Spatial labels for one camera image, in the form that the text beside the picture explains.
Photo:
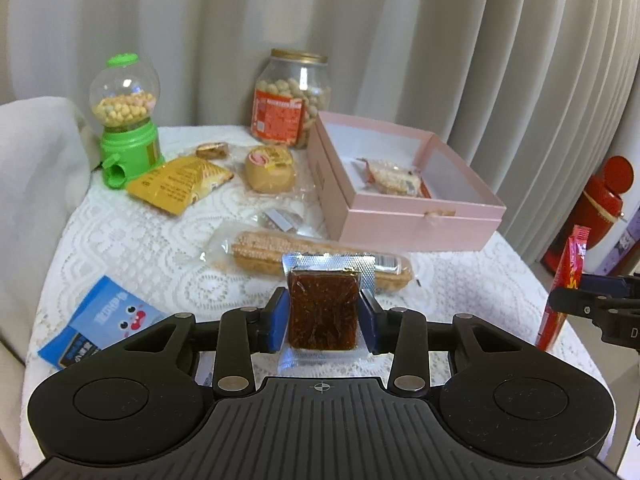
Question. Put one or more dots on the green candy dispenser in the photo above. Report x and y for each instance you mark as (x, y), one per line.
(125, 85)

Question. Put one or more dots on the round cracker packet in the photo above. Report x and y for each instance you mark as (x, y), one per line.
(395, 177)

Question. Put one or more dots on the yellow snack packet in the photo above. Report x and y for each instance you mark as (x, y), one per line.
(175, 182)

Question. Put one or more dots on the round bun packet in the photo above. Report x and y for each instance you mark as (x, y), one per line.
(270, 172)

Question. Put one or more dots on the brown spicy snack silver packet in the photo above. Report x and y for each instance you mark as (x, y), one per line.
(322, 310)

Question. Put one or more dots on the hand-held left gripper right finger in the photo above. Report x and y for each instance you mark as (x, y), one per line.
(369, 325)

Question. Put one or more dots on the red spicy snack packet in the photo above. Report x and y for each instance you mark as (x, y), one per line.
(570, 270)

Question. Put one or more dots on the pink gift box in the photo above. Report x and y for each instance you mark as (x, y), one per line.
(415, 230)

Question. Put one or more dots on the cream pleated curtain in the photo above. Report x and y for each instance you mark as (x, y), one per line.
(400, 35)

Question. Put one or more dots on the peanut jar with gold lid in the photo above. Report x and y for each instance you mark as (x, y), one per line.
(277, 115)

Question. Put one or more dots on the red lidded canister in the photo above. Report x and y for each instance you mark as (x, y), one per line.
(600, 200)

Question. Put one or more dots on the white cushion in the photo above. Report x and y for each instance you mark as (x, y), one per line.
(35, 170)

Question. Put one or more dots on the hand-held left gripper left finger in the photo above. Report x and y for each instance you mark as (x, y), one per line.
(276, 320)

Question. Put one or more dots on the long clear cracker packet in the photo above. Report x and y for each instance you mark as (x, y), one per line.
(255, 255)

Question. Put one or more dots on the blue and white snack packet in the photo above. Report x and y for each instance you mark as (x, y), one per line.
(100, 320)

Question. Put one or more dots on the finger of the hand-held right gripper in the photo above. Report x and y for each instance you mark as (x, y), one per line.
(575, 302)
(605, 284)

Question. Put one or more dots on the small clear packet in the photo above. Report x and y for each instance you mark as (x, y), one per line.
(280, 219)

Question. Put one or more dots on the small brown wrapped snack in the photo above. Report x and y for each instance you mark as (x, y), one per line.
(212, 150)

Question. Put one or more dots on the white purple printed box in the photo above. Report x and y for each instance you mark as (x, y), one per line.
(622, 245)

